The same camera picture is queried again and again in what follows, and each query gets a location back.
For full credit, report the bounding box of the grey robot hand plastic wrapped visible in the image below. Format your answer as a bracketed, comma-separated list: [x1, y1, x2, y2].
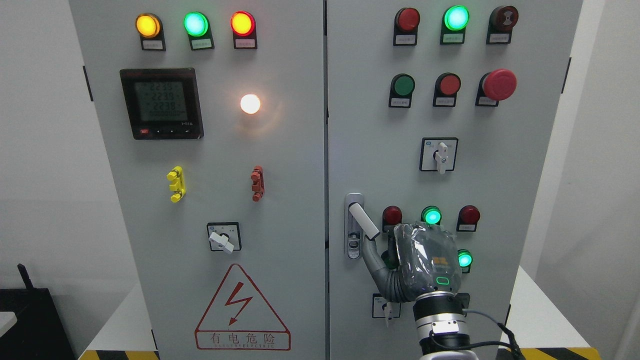
[362, 221, 462, 303]

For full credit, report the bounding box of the silver door handle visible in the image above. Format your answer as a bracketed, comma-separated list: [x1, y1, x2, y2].
[343, 193, 380, 260]

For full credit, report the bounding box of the right grey cabinet door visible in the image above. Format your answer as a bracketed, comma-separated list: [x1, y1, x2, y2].
[326, 0, 583, 360]

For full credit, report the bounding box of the grey cabinet door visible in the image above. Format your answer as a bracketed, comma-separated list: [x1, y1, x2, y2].
[70, 0, 326, 360]
[326, 0, 583, 360]

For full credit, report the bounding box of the left grey cabinet door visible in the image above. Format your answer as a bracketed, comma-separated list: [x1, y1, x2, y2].
[70, 0, 326, 360]

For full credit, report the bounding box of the green lit button lower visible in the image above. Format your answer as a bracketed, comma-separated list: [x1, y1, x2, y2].
[457, 249, 474, 274]

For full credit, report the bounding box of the green push button lower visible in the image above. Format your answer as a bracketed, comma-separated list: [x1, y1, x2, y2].
[381, 249, 400, 271]

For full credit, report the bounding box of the green push button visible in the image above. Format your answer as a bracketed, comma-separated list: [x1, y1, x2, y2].
[388, 73, 416, 109]
[381, 249, 400, 271]

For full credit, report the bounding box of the green lit light middle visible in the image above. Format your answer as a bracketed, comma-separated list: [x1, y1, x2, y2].
[420, 205, 442, 225]

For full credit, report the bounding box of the green lit light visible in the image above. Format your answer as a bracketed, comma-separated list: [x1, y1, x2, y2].
[439, 4, 470, 45]
[420, 205, 442, 225]

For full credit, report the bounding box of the dark red light middle left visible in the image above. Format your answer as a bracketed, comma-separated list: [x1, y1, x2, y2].
[382, 205, 403, 233]

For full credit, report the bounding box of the dark red light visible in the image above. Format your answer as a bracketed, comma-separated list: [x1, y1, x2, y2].
[455, 205, 482, 232]
[393, 7, 421, 47]
[382, 205, 403, 233]

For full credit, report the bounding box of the dark red light middle right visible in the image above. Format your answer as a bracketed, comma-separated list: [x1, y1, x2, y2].
[455, 205, 482, 232]

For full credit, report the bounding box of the red push button upper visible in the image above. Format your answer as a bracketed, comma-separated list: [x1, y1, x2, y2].
[432, 72, 461, 108]

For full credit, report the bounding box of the green push button upper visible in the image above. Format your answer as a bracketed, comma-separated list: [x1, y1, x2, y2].
[388, 73, 416, 109]

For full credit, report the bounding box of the red terminal clip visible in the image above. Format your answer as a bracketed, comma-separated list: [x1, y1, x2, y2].
[250, 165, 265, 202]

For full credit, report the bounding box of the red emergency stop button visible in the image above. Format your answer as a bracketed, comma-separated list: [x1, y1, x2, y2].
[475, 68, 518, 107]

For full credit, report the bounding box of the red electrical hazard warning sticker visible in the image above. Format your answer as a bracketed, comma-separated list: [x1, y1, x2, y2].
[194, 263, 291, 351]

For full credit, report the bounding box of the white lit indicator light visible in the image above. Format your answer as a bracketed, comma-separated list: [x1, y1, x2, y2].
[240, 93, 262, 115]

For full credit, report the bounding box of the dark red light top right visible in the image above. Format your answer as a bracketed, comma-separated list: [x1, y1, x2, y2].
[393, 7, 421, 47]

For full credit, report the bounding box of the green lit light top right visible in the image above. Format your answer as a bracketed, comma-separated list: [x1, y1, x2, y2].
[439, 4, 470, 45]

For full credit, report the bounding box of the black red buzzer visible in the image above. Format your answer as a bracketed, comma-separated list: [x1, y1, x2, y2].
[486, 5, 519, 44]

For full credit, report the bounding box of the yellow terminal clip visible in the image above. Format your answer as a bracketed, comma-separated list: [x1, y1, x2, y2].
[166, 165, 186, 203]

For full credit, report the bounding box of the red lit indicator light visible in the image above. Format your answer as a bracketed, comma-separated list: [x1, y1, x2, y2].
[230, 10, 258, 50]

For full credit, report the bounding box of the black digital power meter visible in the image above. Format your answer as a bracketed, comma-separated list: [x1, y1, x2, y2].
[119, 67, 204, 141]

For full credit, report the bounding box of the green indicator light top left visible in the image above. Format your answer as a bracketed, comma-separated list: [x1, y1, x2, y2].
[183, 11, 215, 51]

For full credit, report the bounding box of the yellow indicator light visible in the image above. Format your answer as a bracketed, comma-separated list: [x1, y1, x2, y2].
[135, 13, 166, 51]

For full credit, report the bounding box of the black box with antenna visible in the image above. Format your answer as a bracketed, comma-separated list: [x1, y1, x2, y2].
[0, 263, 76, 360]

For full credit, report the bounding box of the black rotary switch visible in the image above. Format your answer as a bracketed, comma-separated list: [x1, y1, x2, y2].
[455, 292, 471, 309]

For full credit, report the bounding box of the white selector switch lower right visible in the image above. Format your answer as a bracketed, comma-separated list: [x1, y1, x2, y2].
[371, 292, 402, 328]

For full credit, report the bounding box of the white selector switch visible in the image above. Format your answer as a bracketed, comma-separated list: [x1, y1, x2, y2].
[419, 137, 458, 174]
[371, 292, 402, 328]

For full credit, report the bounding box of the white selector switch upper right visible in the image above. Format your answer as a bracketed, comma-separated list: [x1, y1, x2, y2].
[419, 137, 458, 174]

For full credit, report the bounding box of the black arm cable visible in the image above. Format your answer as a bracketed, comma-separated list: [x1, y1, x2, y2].
[430, 309, 526, 360]

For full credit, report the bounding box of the white selector switch left door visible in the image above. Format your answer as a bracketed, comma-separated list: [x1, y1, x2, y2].
[206, 222, 243, 255]

